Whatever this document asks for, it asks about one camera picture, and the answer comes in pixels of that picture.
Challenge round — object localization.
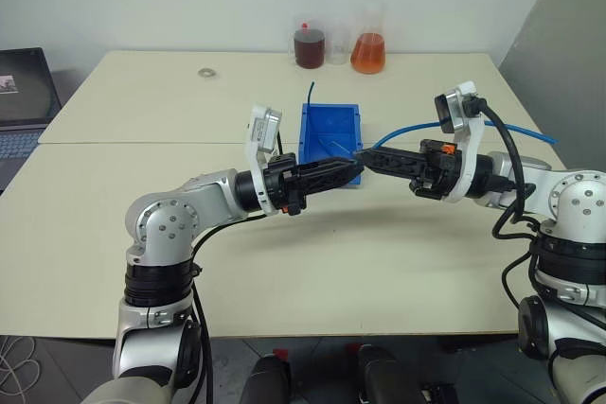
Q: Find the long blue cable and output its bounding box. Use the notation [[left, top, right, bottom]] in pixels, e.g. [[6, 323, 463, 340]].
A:
[[371, 120, 560, 149]]

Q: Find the empty clear glass beaker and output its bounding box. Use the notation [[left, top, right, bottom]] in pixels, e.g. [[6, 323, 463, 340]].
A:
[[326, 21, 351, 66]]

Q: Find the jar with dark red liquid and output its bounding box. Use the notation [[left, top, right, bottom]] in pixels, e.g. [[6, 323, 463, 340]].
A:
[[293, 14, 327, 69]]

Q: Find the dark laptop computer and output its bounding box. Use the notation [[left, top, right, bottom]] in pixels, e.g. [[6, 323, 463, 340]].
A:
[[0, 47, 63, 193]]

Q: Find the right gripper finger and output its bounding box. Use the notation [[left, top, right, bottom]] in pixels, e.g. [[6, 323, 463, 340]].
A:
[[363, 162, 425, 184], [357, 147, 425, 167]]

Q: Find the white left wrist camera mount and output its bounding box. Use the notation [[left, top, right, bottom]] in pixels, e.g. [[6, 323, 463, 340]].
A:
[[243, 103, 284, 215]]

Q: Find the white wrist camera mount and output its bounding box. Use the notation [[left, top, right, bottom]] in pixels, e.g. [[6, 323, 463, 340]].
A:
[[434, 80, 485, 204], [243, 103, 284, 215]]

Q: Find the flask with orange liquid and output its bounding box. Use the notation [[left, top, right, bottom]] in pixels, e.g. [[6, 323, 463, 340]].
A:
[[349, 2, 387, 76]]

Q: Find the dark rounded shape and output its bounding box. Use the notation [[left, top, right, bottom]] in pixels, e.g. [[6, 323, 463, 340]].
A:
[[345, 343, 420, 404], [239, 349, 293, 404]]

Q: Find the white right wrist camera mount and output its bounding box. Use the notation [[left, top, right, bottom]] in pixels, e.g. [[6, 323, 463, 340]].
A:
[[434, 80, 485, 204]]

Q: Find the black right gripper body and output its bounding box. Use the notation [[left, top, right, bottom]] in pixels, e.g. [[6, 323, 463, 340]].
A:
[[409, 138, 463, 201]]

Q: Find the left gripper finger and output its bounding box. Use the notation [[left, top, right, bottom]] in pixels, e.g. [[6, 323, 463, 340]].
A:
[[297, 156, 362, 183], [301, 166, 366, 200]]

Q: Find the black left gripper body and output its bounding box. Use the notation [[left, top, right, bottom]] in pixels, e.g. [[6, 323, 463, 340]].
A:
[[262, 151, 310, 218]]

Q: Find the white cable on floor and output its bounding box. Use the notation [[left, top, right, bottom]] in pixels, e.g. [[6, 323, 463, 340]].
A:
[[0, 335, 43, 398]]

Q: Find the blue plastic bin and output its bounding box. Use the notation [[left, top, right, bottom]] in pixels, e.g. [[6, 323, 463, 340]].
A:
[[297, 101, 365, 187]]

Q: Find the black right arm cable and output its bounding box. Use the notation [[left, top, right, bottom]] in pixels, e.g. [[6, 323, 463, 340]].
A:
[[466, 97, 544, 315]]

